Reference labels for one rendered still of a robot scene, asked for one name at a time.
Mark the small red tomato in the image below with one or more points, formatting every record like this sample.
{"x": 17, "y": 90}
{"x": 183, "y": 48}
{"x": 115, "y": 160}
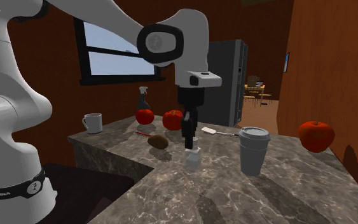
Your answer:
{"x": 145, "y": 117}

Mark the grey paper cup with lid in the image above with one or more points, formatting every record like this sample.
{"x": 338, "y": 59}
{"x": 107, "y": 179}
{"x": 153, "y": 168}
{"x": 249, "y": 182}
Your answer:
{"x": 253, "y": 152}

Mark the black-framed window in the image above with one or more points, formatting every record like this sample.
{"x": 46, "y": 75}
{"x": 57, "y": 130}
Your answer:
{"x": 119, "y": 62}

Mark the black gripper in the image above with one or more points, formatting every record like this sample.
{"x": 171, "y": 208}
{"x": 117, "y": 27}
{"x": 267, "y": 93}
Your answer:
{"x": 191, "y": 97}

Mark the dark spray bottle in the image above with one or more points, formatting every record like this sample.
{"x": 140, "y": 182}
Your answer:
{"x": 143, "y": 100}

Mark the red pencil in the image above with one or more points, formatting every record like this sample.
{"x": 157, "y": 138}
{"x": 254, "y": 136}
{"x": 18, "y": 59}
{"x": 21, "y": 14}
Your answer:
{"x": 143, "y": 134}

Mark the wooden dining table with chairs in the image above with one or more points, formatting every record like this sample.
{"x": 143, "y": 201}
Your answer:
{"x": 254, "y": 90}

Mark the blue wall picture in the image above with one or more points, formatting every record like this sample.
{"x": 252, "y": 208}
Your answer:
{"x": 287, "y": 62}

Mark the dark grey refrigerator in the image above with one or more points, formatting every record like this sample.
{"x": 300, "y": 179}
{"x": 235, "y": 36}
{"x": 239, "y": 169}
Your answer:
{"x": 225, "y": 83}

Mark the white mug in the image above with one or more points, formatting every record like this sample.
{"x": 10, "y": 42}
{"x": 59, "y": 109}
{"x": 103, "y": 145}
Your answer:
{"x": 93, "y": 123}

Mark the small white bottle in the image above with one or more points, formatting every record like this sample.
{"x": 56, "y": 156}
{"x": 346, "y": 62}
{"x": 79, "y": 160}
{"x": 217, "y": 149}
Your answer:
{"x": 193, "y": 156}

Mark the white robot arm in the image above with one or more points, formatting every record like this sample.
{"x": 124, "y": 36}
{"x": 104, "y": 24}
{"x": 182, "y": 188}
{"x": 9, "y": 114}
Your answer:
{"x": 8, "y": 102}

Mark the red apple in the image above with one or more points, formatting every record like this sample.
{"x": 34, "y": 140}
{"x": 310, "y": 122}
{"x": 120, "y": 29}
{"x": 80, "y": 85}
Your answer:
{"x": 316, "y": 137}

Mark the white spatula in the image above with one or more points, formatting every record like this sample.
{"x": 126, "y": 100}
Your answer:
{"x": 209, "y": 130}

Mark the brown kiwi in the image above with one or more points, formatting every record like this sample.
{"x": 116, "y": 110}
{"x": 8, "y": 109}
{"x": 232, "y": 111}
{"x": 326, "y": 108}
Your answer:
{"x": 158, "y": 142}

